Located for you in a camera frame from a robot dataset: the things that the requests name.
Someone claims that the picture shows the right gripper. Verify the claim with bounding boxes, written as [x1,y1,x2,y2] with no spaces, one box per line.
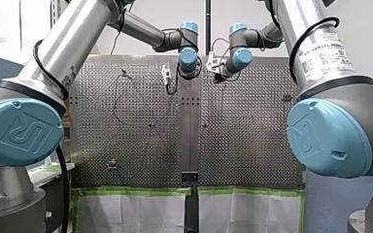
[213,71,233,84]

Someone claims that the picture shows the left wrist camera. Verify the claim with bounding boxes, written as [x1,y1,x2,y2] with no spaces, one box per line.
[160,61,173,85]

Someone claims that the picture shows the connector holder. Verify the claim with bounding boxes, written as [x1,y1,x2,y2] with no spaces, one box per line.
[106,158,119,172]

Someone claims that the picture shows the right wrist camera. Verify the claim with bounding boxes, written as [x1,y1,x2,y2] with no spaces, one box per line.
[205,50,222,75]

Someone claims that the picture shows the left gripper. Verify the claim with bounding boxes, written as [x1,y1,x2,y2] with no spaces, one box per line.
[178,66,204,81]

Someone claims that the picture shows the grey board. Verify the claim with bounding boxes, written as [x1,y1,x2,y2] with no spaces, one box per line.
[304,171,373,233]

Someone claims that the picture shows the black upright pole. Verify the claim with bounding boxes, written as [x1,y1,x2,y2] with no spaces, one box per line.
[205,0,212,56]

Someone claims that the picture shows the black cable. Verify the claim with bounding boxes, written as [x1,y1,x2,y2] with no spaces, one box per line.
[32,38,72,233]
[288,16,341,85]

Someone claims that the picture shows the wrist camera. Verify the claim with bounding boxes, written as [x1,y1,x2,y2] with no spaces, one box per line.
[160,61,173,85]
[205,50,222,75]

